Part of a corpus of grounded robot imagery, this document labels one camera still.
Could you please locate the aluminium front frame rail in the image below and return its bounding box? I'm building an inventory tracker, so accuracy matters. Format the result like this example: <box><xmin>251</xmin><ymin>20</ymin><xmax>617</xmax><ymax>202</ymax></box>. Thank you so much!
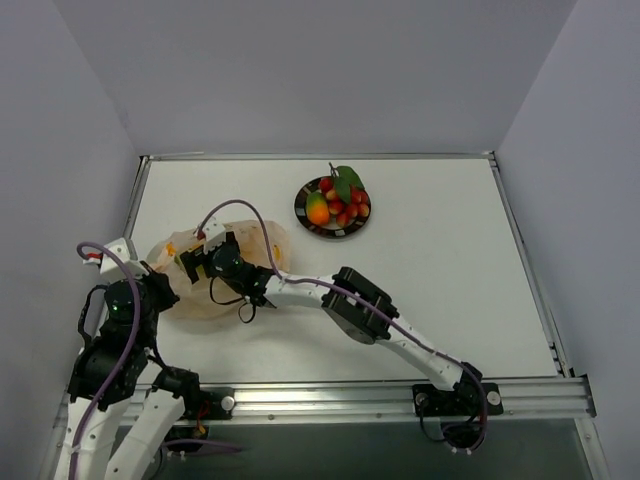
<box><xmin>54</xmin><ymin>377</ymin><xmax>597</xmax><ymax>426</ymax></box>

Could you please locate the green orange fake mango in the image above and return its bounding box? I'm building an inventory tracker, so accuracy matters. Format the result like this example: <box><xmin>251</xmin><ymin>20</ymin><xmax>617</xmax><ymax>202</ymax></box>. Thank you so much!
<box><xmin>305</xmin><ymin>191</ymin><xmax>331</xmax><ymax>226</ymax></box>

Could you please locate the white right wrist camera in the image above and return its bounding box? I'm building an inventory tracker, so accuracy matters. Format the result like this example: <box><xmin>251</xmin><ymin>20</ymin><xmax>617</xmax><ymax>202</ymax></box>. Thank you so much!
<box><xmin>195</xmin><ymin>219</ymin><xmax>227</xmax><ymax>254</ymax></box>

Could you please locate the brown rimmed ceramic plate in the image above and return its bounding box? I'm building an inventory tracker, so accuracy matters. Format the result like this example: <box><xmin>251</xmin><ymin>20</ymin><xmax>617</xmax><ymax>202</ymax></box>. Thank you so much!
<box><xmin>293</xmin><ymin>176</ymin><xmax>371</xmax><ymax>240</ymax></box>

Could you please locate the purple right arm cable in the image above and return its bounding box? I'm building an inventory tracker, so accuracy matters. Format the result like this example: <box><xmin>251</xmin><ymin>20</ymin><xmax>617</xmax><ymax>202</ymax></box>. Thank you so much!
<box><xmin>198</xmin><ymin>199</ymin><xmax>489</xmax><ymax>449</ymax></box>

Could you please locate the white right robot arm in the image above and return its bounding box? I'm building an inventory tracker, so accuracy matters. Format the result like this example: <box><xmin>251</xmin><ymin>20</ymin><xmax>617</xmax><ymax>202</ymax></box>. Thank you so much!
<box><xmin>179</xmin><ymin>232</ymin><xmax>483</xmax><ymax>413</ymax></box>

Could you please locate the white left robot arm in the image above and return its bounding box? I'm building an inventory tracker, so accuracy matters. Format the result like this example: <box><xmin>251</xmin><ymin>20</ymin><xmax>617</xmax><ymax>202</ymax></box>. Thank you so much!
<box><xmin>54</xmin><ymin>273</ymin><xmax>202</xmax><ymax>479</ymax></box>

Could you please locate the translucent orange plastic bag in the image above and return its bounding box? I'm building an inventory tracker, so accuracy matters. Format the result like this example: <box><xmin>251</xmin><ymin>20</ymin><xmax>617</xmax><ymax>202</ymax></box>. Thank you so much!
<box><xmin>146</xmin><ymin>220</ymin><xmax>291</xmax><ymax>320</ymax></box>

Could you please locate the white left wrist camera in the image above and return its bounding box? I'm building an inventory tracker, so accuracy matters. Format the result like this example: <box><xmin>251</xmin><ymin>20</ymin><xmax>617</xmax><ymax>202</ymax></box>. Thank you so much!
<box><xmin>76</xmin><ymin>237</ymin><xmax>148</xmax><ymax>283</ymax></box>

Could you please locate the red fake cherry bunch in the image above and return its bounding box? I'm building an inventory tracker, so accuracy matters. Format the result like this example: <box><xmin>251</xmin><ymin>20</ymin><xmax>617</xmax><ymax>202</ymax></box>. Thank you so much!
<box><xmin>309</xmin><ymin>163</ymin><xmax>371</xmax><ymax>230</ymax></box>

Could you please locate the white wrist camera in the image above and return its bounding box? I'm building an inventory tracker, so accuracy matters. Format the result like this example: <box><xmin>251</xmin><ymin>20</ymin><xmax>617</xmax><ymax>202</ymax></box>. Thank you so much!
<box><xmin>76</xmin><ymin>237</ymin><xmax>148</xmax><ymax>283</ymax></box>
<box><xmin>195</xmin><ymin>219</ymin><xmax>227</xmax><ymax>254</ymax></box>

